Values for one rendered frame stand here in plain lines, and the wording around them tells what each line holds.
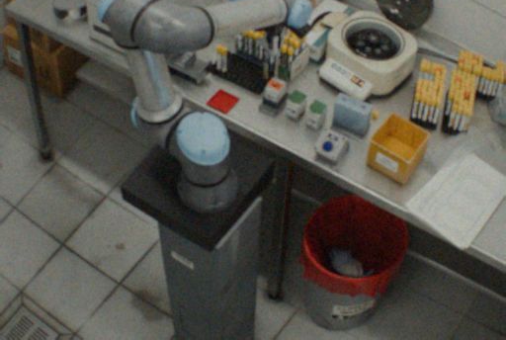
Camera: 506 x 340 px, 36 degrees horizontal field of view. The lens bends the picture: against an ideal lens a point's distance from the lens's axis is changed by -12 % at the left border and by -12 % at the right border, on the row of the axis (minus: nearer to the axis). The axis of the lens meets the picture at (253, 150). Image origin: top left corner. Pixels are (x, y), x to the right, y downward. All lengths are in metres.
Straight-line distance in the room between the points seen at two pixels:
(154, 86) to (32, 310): 1.42
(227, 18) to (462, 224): 0.88
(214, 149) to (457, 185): 0.72
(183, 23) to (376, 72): 0.89
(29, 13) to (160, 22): 1.27
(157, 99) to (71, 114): 1.75
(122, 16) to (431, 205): 1.01
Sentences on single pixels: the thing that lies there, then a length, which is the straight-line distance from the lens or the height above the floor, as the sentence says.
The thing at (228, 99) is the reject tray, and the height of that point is 0.88.
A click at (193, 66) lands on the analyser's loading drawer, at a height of 0.92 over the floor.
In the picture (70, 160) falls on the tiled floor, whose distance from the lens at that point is 3.50.
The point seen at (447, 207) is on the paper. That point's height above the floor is 0.89.
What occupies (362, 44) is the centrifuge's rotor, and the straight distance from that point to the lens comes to 2.51.
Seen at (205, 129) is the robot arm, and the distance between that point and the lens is 1.99.
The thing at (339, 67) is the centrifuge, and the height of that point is 0.93.
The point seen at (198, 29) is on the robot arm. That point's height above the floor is 1.53.
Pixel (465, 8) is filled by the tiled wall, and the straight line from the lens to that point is 2.59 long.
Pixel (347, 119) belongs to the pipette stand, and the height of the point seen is 0.93.
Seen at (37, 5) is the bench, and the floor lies 0.87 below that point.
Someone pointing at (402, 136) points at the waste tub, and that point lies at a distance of 2.37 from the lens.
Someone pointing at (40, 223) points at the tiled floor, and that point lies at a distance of 3.33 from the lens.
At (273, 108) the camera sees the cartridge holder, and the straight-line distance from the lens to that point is 2.42.
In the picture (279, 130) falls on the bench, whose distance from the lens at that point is 2.38.
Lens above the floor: 2.65
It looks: 50 degrees down
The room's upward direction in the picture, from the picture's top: 2 degrees clockwise
